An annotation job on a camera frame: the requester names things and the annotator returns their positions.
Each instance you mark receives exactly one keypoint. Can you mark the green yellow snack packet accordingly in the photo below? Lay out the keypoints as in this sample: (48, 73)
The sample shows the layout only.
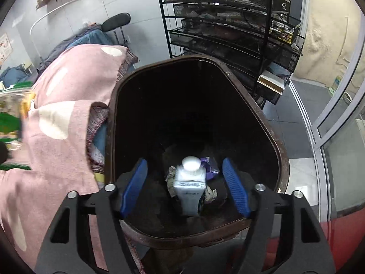
(11, 105)

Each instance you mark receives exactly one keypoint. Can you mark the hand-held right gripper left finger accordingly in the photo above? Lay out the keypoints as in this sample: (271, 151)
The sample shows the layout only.
(132, 189)

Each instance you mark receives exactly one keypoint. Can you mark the wall poster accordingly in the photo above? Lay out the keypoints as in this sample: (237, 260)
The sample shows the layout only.
(5, 48)

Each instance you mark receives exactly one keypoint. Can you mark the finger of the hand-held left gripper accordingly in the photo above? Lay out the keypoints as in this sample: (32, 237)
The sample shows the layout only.
(2, 151)

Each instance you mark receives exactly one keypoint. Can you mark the glass door frame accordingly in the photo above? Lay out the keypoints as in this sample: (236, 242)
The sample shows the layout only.
(322, 120)

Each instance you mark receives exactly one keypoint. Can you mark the black metal rack cart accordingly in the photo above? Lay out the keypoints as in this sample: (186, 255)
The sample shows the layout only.
(216, 37)

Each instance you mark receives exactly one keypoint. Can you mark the white flat box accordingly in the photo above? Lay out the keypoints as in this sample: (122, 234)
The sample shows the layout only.
(271, 81)

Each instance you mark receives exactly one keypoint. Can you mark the purple wrapper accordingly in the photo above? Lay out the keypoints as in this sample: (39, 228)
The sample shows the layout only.
(210, 168)

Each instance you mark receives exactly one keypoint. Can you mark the brown plastic trash bin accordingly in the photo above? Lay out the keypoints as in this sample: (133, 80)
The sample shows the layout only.
(171, 105)

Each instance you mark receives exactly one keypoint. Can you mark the black round stool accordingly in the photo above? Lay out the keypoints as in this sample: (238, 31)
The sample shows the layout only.
(115, 21)

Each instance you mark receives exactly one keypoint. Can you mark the blue massage bed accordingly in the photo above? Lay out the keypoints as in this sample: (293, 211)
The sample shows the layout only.
(85, 38)

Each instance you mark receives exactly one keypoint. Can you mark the white capped bottle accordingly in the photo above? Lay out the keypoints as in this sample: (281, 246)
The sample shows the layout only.
(189, 188)

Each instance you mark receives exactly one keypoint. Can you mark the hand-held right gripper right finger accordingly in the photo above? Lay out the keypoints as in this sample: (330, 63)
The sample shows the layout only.
(236, 191)

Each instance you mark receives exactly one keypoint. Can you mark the pink polka dot blanket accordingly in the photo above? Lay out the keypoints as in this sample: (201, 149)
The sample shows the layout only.
(71, 77)

